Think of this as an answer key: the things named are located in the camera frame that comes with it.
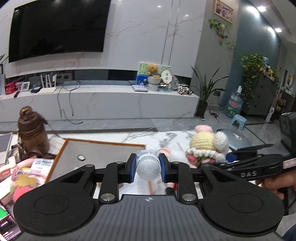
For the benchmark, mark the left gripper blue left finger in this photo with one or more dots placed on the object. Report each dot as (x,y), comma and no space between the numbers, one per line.
(113,175)

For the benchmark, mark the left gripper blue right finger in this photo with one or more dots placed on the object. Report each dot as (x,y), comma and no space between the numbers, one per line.
(179,173)

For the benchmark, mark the white blue cream tube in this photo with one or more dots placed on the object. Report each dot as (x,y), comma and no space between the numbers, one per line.
(148,164)

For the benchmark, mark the person right hand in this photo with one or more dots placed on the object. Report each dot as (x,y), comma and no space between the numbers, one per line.
(274,184)

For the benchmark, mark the small blue plastic stool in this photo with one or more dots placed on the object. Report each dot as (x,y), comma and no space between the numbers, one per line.
(240,120)

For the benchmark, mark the orange storage box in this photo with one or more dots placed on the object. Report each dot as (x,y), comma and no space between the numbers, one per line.
(76,153)

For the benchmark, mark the water jug bottle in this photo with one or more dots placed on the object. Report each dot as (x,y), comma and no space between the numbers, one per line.
(234,104)

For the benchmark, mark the white tv cabinet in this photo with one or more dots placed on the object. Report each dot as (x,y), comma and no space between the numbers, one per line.
(95,102)

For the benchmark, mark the potted green plant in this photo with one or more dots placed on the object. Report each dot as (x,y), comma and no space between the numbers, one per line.
(205,88)

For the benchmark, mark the teddy bear in basket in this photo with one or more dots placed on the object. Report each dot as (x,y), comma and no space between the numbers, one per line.
(153,77)

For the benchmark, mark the pink fluffy pompom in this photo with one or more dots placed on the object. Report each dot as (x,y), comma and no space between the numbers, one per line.
(19,191)

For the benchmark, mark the white wifi router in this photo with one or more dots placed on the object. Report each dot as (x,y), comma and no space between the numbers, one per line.
(48,84)

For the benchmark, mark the grey notebook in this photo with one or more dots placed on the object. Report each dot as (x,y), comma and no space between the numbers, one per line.
(5,142)

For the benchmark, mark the smartphone with lit screen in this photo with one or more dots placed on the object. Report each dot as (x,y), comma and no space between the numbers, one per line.
(9,229)

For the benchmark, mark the black wall television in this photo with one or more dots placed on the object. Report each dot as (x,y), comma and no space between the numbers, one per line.
(41,28)

